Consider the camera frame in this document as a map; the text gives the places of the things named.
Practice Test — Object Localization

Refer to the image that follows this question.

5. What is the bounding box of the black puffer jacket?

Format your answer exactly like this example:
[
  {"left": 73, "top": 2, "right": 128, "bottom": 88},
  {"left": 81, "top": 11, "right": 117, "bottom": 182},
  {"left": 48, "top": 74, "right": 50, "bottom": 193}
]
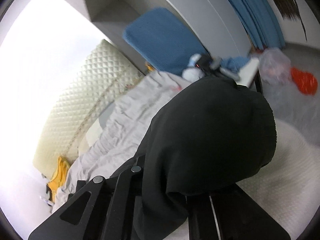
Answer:
[{"left": 110, "top": 77, "right": 277, "bottom": 239}]

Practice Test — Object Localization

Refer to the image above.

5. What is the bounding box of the grey white wardrobe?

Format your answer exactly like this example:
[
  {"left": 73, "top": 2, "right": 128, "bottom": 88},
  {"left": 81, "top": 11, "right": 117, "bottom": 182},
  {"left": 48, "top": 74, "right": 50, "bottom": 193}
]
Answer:
[{"left": 42, "top": 0, "right": 253, "bottom": 75}]

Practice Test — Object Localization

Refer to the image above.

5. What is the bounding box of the light blue plush toy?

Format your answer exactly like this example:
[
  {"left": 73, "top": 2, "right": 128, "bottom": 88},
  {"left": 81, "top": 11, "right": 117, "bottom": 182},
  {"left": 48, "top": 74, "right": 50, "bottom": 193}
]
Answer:
[{"left": 182, "top": 54, "right": 205, "bottom": 83}]

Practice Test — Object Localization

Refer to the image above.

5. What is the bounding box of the translucent plastic bag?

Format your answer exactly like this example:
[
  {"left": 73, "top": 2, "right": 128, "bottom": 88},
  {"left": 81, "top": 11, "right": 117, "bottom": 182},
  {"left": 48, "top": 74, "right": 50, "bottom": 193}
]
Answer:
[{"left": 259, "top": 48, "right": 291, "bottom": 85}]

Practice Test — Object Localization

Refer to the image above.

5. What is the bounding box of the white side table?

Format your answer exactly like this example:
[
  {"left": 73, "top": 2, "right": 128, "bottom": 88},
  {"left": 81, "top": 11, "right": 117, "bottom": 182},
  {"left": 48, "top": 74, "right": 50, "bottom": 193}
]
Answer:
[{"left": 236, "top": 57, "right": 263, "bottom": 94}]

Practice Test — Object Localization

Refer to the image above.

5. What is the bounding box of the blue curtain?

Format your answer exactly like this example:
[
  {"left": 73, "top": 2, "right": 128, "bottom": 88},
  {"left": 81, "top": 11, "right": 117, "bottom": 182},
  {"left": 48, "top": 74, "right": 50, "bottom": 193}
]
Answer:
[{"left": 228, "top": 0, "right": 285, "bottom": 50}]

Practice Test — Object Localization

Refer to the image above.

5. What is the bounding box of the black device on side table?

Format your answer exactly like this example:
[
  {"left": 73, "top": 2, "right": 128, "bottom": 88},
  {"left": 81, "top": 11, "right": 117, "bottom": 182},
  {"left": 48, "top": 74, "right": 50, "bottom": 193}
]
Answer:
[{"left": 195, "top": 54, "right": 222, "bottom": 76}]

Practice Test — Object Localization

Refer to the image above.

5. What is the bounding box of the white spray bottle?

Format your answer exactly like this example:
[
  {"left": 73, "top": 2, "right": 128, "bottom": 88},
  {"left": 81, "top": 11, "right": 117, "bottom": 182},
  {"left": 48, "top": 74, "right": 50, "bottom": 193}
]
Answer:
[{"left": 40, "top": 196, "right": 54, "bottom": 206}]

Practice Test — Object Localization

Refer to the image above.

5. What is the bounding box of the blue padded chair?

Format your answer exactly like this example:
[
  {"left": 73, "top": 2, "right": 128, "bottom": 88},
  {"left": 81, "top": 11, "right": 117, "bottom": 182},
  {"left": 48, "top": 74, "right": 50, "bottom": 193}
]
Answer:
[{"left": 123, "top": 7, "right": 208, "bottom": 76}]

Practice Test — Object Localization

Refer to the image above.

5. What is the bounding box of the brown houndstooth hanging coat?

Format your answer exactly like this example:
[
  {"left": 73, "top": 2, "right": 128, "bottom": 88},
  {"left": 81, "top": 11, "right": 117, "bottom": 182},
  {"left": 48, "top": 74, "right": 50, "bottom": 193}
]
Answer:
[{"left": 273, "top": 0, "right": 308, "bottom": 41}]

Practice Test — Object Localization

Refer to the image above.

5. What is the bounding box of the cream quilted headboard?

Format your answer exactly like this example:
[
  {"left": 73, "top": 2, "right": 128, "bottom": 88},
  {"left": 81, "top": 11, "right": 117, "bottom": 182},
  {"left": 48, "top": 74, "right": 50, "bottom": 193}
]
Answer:
[{"left": 33, "top": 40, "right": 144, "bottom": 179}]

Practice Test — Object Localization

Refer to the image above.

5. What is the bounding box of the yellow crown pillow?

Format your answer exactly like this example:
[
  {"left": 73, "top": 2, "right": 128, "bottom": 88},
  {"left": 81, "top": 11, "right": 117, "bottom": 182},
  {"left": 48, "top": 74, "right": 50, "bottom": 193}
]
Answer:
[{"left": 46, "top": 156, "right": 70, "bottom": 203}]

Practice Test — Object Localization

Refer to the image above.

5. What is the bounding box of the grey duvet bed cover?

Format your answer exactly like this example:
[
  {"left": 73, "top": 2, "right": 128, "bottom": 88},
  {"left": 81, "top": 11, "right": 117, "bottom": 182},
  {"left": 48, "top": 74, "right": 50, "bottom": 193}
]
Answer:
[{"left": 44, "top": 72, "right": 319, "bottom": 239}]

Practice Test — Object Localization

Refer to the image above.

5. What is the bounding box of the red orange bag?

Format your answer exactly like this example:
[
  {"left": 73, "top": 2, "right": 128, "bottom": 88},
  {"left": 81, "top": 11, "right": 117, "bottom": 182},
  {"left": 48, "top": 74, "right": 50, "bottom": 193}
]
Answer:
[{"left": 291, "top": 67, "right": 318, "bottom": 95}]

